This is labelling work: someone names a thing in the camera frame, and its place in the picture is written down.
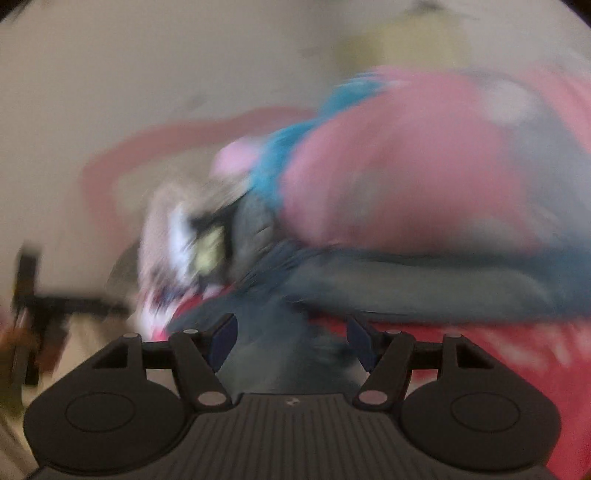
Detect red white floral fleece blanket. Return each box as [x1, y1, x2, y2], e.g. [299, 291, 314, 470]
[139, 277, 591, 480]

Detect light pink cloth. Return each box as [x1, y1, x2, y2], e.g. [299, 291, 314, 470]
[212, 138, 264, 178]

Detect teal printed blanket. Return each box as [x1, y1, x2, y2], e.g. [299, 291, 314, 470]
[249, 76, 384, 208]

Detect pink grey floral rolled duvet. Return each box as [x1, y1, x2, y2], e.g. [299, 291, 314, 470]
[281, 65, 591, 259]

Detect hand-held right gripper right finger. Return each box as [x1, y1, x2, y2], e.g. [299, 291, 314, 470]
[347, 316, 497, 409]

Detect pink white checked blanket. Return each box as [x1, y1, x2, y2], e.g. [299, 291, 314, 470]
[139, 180, 185, 287]

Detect grey sweatshirt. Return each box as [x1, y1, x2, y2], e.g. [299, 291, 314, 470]
[226, 191, 287, 278]

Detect blue fleece pants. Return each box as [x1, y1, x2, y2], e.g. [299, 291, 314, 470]
[245, 240, 591, 324]

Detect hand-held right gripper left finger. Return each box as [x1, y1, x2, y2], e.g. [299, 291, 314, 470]
[92, 313, 238, 411]

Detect blue denim jeans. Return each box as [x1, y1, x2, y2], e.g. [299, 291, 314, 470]
[166, 291, 370, 398]

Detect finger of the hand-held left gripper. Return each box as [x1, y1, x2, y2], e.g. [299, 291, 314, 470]
[41, 298, 130, 319]

